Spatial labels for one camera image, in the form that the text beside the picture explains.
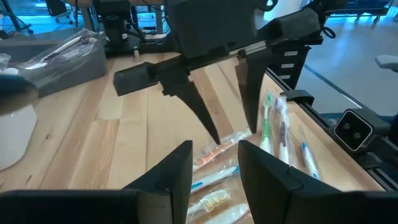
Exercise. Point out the green toothbrush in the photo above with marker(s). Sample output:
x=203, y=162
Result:
x=266, y=130

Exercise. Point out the white plastic bin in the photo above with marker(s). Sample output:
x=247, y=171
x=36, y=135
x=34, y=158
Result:
x=15, y=140

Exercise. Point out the grey chair seat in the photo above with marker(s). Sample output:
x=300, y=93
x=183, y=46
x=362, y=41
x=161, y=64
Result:
x=387, y=62

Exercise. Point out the black office chair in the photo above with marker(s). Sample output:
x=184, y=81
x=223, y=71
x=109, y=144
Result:
x=57, y=6

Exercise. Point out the blue wheeled cart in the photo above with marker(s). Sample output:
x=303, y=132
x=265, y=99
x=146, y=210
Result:
x=357, y=9

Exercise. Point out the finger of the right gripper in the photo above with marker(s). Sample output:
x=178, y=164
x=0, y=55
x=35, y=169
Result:
x=189, y=96
x=252, y=81

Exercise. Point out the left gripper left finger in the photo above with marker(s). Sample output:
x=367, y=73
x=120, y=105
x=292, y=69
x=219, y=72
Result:
x=174, y=174

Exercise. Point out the black background robot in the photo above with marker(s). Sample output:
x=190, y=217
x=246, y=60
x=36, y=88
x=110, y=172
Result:
x=115, y=28

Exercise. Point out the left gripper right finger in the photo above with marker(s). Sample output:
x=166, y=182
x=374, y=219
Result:
x=267, y=186

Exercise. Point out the blue toothbrush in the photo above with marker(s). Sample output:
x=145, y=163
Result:
x=306, y=152
x=214, y=177

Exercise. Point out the black table-level camera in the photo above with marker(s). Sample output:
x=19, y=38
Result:
x=353, y=130

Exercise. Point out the black edge bracket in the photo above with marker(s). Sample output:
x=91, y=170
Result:
x=298, y=96

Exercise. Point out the grey translucent plastic bin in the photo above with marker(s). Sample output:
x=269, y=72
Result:
x=77, y=74

